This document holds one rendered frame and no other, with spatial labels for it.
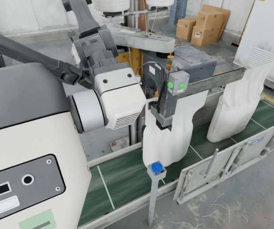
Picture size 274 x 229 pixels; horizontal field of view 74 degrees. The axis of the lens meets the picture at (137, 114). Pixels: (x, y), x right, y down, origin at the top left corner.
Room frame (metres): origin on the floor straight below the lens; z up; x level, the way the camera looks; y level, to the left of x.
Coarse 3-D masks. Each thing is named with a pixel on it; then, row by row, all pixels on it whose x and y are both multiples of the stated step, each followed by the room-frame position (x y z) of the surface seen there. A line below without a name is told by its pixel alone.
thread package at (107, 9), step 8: (96, 0) 0.91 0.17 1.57; (104, 0) 0.89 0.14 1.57; (112, 0) 0.89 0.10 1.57; (120, 0) 0.90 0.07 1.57; (128, 0) 0.95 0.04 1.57; (96, 8) 0.92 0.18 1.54; (104, 8) 0.89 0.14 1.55; (112, 8) 0.89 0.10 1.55; (120, 8) 0.90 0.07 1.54; (128, 8) 0.95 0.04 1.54
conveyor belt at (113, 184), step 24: (264, 120) 1.45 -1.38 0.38; (192, 144) 1.12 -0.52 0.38; (216, 144) 1.12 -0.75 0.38; (96, 168) 0.86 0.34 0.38; (120, 168) 0.86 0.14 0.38; (144, 168) 0.86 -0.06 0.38; (168, 168) 0.86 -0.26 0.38; (96, 192) 0.66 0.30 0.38; (120, 192) 0.66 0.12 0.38; (144, 192) 0.66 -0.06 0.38; (96, 216) 0.49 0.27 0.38
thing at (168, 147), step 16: (192, 96) 1.02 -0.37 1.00; (176, 112) 0.96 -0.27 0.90; (192, 112) 1.01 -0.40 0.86; (176, 128) 0.90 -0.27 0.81; (192, 128) 0.96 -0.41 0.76; (144, 144) 0.87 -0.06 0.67; (160, 144) 0.83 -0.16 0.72; (176, 144) 0.89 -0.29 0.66; (144, 160) 0.86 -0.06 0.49; (160, 160) 0.83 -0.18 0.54; (176, 160) 0.92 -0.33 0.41
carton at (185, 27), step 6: (186, 18) 5.70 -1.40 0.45; (192, 18) 5.70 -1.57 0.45; (180, 24) 5.47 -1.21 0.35; (186, 24) 5.31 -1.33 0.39; (192, 24) 5.33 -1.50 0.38; (180, 30) 5.45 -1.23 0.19; (186, 30) 5.29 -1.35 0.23; (192, 30) 5.37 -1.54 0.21; (180, 36) 5.42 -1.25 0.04; (186, 36) 5.26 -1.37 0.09
